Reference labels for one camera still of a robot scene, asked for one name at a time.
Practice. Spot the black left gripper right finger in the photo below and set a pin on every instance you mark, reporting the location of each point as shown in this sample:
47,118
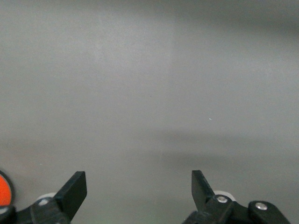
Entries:
201,189

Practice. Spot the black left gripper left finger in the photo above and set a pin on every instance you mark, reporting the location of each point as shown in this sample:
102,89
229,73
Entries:
72,193

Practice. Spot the orange can with grey lid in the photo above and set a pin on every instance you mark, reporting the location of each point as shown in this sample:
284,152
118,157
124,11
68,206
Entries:
3,189

